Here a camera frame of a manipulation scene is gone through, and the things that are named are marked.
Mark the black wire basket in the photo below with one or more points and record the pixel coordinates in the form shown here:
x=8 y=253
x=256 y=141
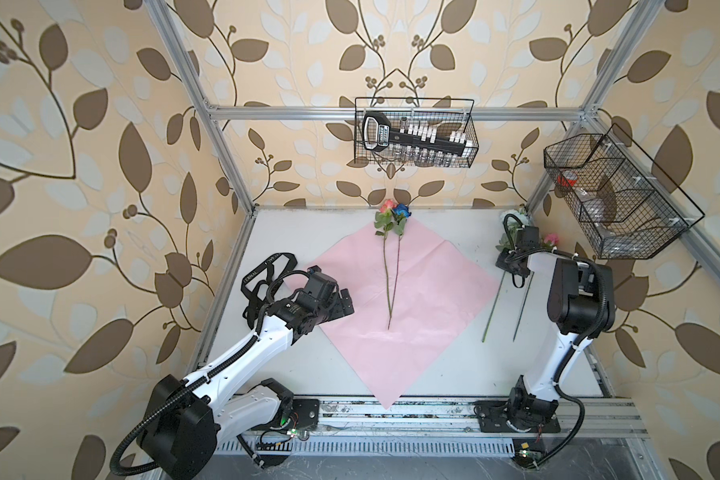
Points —
x=652 y=210
x=453 y=113

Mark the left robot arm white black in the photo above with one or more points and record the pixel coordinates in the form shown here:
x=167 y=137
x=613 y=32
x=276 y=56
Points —
x=187 y=418

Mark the right black wire basket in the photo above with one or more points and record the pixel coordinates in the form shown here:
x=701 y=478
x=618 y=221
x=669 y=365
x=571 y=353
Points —
x=652 y=210

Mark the red capped clear bottle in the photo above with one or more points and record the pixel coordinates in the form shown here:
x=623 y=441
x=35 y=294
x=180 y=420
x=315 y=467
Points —
x=589 y=206

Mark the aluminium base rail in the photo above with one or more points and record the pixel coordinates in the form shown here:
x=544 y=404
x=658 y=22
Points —
x=424 y=416

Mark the pink purple wrapping paper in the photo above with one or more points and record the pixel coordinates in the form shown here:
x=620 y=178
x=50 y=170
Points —
x=447 y=287

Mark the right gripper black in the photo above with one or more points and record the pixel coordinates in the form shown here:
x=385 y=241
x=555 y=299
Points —
x=501 y=261

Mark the black socket tool set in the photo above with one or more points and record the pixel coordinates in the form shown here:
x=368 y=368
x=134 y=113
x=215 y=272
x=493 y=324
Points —
x=379 y=132

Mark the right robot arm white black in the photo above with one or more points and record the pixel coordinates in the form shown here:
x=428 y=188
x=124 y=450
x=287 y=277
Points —
x=580 y=306

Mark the small magenta fake flower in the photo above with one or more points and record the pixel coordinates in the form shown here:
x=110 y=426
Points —
x=525 y=300

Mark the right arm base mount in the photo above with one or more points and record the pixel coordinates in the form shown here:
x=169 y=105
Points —
x=532 y=416

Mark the back black wire basket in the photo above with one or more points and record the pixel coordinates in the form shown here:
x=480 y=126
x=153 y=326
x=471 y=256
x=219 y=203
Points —
x=453 y=113

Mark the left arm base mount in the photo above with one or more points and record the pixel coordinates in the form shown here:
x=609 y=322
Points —
x=300 y=414

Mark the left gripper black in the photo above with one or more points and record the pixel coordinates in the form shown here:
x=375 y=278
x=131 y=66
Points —
x=342 y=310

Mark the pink fake rose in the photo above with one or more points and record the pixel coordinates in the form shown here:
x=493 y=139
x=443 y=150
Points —
x=384 y=222

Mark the blue fake rose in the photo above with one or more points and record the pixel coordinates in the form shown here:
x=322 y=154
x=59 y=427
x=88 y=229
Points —
x=400 y=215

